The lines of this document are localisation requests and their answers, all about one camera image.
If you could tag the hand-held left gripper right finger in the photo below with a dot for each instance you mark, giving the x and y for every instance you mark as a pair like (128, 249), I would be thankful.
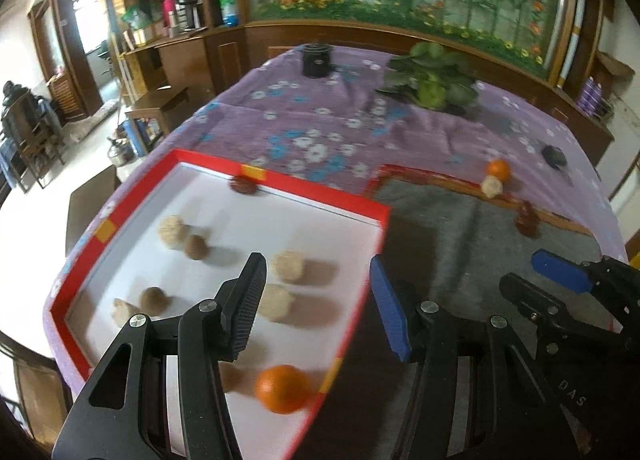
(390, 310)

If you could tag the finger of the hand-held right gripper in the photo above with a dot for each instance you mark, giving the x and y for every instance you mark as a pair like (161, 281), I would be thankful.
(525, 297)
(560, 267)

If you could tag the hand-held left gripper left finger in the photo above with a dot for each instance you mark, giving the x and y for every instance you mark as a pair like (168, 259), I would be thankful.
(247, 305)

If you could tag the pale sugarcane chunk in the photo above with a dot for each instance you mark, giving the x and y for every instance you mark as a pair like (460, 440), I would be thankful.
(172, 231)
(122, 312)
(275, 302)
(289, 267)
(491, 187)

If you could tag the brown longan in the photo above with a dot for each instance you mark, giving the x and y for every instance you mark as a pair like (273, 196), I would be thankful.
(232, 376)
(196, 247)
(153, 301)

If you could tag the orange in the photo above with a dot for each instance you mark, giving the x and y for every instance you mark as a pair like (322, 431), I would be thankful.
(282, 388)
(499, 169)

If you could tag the red-rimmed white tray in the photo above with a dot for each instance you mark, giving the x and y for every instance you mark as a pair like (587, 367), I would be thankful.
(210, 205)

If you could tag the red date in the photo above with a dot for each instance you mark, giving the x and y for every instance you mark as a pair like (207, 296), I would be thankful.
(528, 228)
(243, 185)
(526, 211)

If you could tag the grey mat with red border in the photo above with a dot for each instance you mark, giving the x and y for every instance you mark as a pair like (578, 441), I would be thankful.
(450, 240)

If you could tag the black key fob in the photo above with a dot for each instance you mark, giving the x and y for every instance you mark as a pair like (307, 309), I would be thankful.
(554, 156)

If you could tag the purple bottle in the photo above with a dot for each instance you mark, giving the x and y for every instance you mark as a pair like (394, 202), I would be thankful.
(597, 99)
(585, 95)

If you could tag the purple floral blanket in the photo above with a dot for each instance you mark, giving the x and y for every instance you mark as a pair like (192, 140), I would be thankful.
(325, 125)

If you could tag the metal kettle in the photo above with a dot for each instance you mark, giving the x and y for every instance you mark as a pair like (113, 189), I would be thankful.
(119, 151)

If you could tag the wooden stool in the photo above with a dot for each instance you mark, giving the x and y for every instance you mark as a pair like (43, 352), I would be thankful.
(157, 107)

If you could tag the green leafy cabbage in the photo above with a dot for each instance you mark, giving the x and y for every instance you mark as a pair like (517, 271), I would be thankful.
(432, 90)

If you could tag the white yellow striped panel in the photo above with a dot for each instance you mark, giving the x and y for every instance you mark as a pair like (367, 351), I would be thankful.
(572, 35)

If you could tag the beige doormat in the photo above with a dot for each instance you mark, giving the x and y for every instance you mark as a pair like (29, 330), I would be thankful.
(92, 121)

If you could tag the wooden sideboard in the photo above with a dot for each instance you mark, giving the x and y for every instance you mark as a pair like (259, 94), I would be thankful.
(185, 60)

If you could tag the black cup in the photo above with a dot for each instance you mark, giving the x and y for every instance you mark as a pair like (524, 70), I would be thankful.
(316, 61)

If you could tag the pink flask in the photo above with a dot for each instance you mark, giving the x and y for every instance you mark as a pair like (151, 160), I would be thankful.
(169, 15)

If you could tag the green plastic bottle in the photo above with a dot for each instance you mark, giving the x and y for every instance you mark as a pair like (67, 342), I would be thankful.
(229, 5)

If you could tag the black thermos jug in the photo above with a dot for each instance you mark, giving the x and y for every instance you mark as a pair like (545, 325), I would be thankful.
(186, 7)

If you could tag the green plastic bag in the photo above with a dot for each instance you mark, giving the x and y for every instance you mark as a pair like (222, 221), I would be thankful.
(135, 18)

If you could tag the dark cloth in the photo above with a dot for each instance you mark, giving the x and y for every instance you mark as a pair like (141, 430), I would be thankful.
(14, 97)

